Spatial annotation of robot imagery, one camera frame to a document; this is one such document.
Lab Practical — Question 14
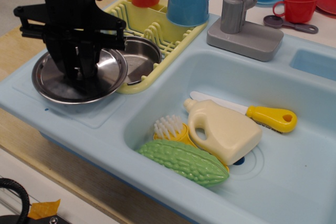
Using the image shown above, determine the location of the red plastic cup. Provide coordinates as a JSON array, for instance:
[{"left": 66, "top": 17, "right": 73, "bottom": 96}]
[{"left": 272, "top": 0, "right": 317, "bottom": 23}]

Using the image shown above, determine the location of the grey toy faucet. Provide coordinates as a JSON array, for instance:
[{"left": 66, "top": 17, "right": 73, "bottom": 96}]
[{"left": 206, "top": 0, "right": 284, "bottom": 62}]

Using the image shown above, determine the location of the light blue toy sink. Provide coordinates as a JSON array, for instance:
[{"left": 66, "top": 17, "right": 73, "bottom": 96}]
[{"left": 1, "top": 31, "right": 335, "bottom": 223}]

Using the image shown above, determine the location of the yellow tape piece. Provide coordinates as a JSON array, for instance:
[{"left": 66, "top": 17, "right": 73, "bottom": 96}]
[{"left": 27, "top": 199, "right": 61, "bottom": 220}]

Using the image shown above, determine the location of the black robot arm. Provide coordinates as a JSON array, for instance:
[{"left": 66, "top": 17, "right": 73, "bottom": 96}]
[{"left": 14, "top": 0, "right": 126, "bottom": 80}]

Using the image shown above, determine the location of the small steel pot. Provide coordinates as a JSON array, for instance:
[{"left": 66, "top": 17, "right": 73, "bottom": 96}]
[{"left": 121, "top": 36, "right": 162, "bottom": 86}]

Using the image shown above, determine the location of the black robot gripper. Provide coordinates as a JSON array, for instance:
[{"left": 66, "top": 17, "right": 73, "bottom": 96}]
[{"left": 14, "top": 0, "right": 126, "bottom": 79}]

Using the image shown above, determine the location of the yellow white dish brush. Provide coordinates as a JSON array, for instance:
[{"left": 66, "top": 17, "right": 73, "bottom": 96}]
[{"left": 153, "top": 114, "right": 230, "bottom": 173}]

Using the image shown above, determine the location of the yellow plastic dish rack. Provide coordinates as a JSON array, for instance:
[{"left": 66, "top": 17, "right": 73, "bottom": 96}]
[{"left": 104, "top": 0, "right": 207, "bottom": 94}]

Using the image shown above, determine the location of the blue sink drain plug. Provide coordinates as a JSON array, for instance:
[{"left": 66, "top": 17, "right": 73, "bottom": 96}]
[{"left": 233, "top": 157, "right": 245, "bottom": 166}]

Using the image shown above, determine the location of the black metal bracket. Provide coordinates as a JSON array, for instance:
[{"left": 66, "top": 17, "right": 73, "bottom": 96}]
[{"left": 1, "top": 215, "right": 69, "bottom": 224}]

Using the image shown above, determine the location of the grey measuring spoon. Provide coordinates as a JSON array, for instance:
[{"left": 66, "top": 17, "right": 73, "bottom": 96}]
[{"left": 263, "top": 15, "right": 319, "bottom": 34}]

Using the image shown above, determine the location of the shiny steel pot lid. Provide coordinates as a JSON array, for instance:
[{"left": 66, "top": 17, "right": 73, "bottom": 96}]
[{"left": 32, "top": 49, "right": 128, "bottom": 104}]

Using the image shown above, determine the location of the black cable loop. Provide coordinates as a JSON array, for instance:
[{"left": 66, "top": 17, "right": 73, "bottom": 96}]
[{"left": 0, "top": 178, "right": 30, "bottom": 224}]

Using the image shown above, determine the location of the yellow-handled toy knife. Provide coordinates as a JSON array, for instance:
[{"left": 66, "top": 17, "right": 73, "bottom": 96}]
[{"left": 190, "top": 91, "right": 298, "bottom": 133}]

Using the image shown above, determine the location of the blue upside-down plastic cup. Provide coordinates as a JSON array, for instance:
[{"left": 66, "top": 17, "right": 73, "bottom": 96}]
[{"left": 166, "top": 0, "right": 209, "bottom": 27}]

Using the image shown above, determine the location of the cream toy detergent bottle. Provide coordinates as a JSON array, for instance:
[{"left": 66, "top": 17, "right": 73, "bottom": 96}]
[{"left": 183, "top": 98, "right": 263, "bottom": 165}]

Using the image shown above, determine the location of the green toy bitter gourd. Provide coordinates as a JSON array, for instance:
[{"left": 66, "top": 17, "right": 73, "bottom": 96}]
[{"left": 138, "top": 140, "right": 229, "bottom": 188}]

